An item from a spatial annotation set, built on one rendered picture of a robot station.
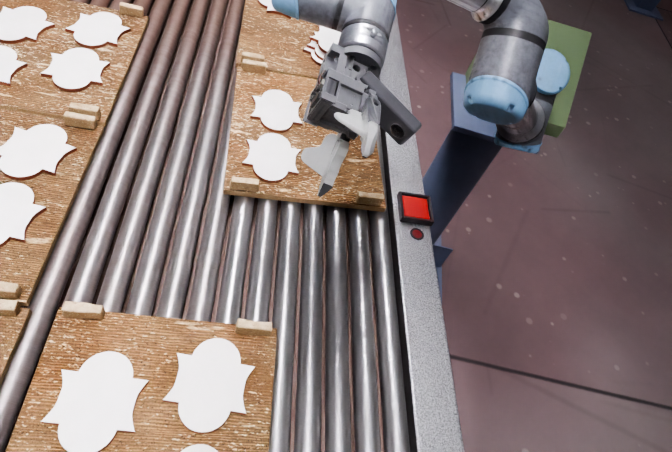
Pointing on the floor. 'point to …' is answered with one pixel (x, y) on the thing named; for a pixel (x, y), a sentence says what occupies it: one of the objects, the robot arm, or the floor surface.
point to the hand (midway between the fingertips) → (344, 181)
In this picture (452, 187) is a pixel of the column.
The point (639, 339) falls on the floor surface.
